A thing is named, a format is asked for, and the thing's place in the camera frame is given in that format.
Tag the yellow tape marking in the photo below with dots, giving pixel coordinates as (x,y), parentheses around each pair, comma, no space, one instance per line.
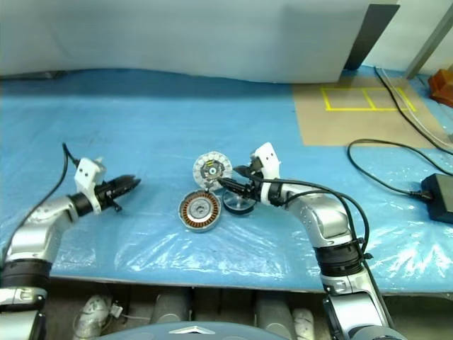
(368,108)

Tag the grey rounded cylinder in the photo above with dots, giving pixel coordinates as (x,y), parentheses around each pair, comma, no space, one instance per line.
(274,313)
(169,304)

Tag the brown cardboard mat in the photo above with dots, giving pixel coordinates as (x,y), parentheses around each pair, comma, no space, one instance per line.
(318,124)

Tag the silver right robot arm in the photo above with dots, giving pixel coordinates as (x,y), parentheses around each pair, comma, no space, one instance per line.
(325,219)

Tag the silver round motor lid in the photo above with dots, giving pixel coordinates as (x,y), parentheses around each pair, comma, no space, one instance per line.
(204,166)

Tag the clear plastic tube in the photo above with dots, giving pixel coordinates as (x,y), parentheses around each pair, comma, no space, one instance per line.
(430,129)

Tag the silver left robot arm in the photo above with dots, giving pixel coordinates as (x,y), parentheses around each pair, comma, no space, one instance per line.
(39,221)

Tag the white crumpled wrap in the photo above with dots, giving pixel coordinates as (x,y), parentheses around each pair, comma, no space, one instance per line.
(92,313)
(303,322)

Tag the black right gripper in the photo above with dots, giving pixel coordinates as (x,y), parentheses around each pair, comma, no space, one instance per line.
(253,188)

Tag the aluminium frame post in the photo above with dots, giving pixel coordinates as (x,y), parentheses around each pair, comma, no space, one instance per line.
(428,39)

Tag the small white connector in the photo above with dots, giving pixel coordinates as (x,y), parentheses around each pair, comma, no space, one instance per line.
(115,310)

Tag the black power adapter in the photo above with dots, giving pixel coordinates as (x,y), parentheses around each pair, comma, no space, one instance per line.
(440,198)

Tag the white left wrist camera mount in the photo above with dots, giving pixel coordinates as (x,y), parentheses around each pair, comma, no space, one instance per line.
(85,173)

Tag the black panel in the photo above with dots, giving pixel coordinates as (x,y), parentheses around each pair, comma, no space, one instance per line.
(371,35)

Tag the blue plastic table sheet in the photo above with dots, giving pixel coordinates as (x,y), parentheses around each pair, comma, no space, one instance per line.
(141,124)

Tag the motor housing with copper windings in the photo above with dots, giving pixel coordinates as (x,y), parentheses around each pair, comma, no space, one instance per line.
(199,212)

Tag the white backdrop board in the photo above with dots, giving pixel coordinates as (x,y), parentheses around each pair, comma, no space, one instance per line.
(177,35)

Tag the black round motor part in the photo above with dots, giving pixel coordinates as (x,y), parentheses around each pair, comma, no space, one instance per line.
(235,206)

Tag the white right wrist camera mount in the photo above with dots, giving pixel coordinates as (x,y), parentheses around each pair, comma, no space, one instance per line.
(267,157)

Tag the orange block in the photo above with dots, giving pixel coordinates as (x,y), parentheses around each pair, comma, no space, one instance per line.
(442,86)

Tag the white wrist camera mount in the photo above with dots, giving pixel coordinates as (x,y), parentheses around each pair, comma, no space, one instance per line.
(267,157)
(85,173)

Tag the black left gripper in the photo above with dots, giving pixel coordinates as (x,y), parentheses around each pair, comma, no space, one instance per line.
(106,193)

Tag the grey robot torso with logo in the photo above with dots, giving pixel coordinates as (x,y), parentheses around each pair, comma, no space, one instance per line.
(198,327)

